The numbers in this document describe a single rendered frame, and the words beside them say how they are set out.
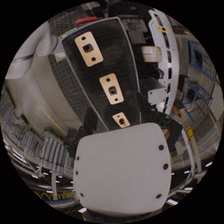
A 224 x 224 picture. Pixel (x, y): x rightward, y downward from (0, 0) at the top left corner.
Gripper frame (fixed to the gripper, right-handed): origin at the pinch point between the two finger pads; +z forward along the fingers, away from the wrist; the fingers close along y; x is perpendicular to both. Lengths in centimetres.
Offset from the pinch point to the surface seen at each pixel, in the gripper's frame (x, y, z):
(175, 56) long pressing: 4.8, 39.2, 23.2
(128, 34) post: 14.4, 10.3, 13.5
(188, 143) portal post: -328, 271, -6
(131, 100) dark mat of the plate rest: -5.0, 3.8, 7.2
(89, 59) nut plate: 9.6, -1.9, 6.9
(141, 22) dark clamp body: 20.4, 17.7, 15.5
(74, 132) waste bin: -148, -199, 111
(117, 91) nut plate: -0.4, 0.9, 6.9
